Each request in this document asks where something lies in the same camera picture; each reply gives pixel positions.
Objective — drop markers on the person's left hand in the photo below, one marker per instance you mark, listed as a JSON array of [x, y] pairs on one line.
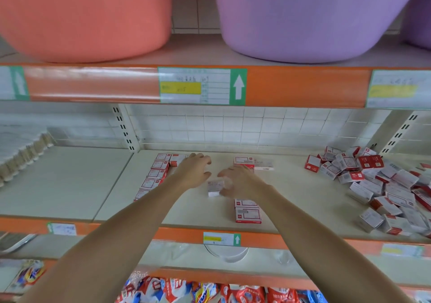
[[190, 173]]

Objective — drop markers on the person's right hand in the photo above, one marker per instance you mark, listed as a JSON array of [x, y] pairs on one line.
[[246, 182]]

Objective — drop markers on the white shelf with orange edges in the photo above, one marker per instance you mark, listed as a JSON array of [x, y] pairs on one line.
[[67, 178]]

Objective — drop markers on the pile of red white boxes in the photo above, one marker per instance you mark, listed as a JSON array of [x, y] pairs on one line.
[[377, 188]]

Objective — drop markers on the person's left forearm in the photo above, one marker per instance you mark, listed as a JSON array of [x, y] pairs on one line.
[[101, 252]]

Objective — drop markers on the person's right forearm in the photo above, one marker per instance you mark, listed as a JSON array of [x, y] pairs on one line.
[[330, 245]]

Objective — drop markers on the white perforated shelf upright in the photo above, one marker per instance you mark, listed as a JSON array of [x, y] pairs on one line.
[[401, 132], [126, 128]]

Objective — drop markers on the small price label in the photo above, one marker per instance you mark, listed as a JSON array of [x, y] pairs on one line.
[[221, 239], [402, 250], [62, 229]]

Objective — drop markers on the cluster of clear glasses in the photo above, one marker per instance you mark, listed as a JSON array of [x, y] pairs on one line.
[[284, 257]]

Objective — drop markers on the large label with green arrow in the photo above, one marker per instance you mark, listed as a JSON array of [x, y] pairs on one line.
[[202, 86], [13, 84], [398, 89]]

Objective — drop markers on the pile of small colourful packets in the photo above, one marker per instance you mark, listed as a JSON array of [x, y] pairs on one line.
[[188, 291]]

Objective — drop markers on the row of beige bundles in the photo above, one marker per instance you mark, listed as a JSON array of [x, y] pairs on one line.
[[23, 158]]

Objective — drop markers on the purple plastic basin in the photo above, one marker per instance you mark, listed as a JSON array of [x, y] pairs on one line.
[[421, 13], [316, 13]]

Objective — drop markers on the orange plastic basin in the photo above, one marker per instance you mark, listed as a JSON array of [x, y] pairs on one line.
[[81, 13]]

